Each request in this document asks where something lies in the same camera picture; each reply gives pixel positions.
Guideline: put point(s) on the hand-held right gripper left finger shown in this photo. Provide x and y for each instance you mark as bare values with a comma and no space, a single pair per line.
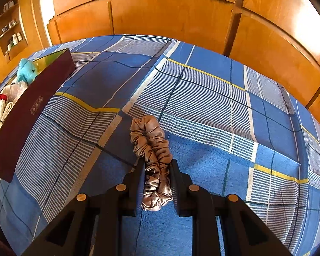
136,186

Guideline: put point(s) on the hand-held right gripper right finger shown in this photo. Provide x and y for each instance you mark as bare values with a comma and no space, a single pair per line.
177,189

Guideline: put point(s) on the brown satin scrunchie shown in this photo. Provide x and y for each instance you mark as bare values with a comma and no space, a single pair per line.
149,144

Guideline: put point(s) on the gold tin box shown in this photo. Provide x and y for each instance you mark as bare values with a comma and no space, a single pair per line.
29,117

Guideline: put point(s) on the cream cloth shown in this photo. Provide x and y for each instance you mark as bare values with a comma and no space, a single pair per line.
1,114

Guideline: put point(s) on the clear plastic bag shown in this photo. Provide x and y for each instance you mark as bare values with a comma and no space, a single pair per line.
16,90

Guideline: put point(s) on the teal plush toy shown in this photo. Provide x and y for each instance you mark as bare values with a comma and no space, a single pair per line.
26,70

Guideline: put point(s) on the blue plaid bed sheet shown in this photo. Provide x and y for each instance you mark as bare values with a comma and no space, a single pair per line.
216,112

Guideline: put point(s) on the wooden wardrobe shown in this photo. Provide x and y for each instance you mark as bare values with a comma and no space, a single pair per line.
176,10

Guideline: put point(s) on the wooden shelf niche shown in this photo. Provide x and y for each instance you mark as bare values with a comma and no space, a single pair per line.
18,50

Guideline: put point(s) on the group of small bottles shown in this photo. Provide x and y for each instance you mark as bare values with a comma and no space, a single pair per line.
14,38

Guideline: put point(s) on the wooden door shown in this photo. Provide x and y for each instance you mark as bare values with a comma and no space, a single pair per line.
34,18

